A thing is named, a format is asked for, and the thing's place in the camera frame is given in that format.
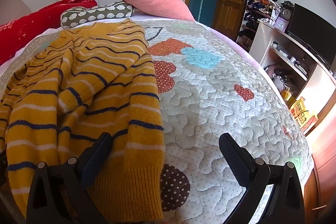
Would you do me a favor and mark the red patterned blanket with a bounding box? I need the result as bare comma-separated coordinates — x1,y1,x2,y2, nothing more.
0,0,98,65

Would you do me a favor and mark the green pillow with white print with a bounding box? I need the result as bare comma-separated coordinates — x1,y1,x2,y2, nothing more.
60,1,135,29

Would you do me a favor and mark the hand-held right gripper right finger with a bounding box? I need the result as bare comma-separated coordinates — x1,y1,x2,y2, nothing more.
219,132,305,224

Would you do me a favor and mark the pink alarm clock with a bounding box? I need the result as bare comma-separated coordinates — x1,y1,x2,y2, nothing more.
273,17,288,30

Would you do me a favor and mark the quilted heart-pattern bed blanket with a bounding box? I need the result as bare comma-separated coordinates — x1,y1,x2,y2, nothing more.
0,18,315,224

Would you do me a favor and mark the yellow printed box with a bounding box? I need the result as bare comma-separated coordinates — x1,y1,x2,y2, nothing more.
290,97,318,130

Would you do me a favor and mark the yellow bottle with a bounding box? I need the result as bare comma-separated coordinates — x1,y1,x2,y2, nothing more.
281,88,293,102

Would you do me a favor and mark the yellow striped knit sweater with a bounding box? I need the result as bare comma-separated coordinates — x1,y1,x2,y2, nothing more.
0,19,165,220

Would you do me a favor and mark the rack with piled clothes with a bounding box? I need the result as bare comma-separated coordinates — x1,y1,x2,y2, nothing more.
236,0,282,52

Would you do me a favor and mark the dark ornate table clock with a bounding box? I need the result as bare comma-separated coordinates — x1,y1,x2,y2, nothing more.
280,0,294,22

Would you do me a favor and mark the beige headboard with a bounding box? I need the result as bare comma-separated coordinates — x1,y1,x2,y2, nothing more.
0,0,32,26

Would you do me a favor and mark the black television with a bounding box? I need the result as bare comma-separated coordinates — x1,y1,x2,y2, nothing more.
287,3,336,68

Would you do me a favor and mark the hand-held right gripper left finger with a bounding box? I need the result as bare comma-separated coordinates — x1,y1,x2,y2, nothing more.
26,132,114,224

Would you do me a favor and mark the white TV cabinet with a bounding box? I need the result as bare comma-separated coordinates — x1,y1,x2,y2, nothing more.
249,19,336,135

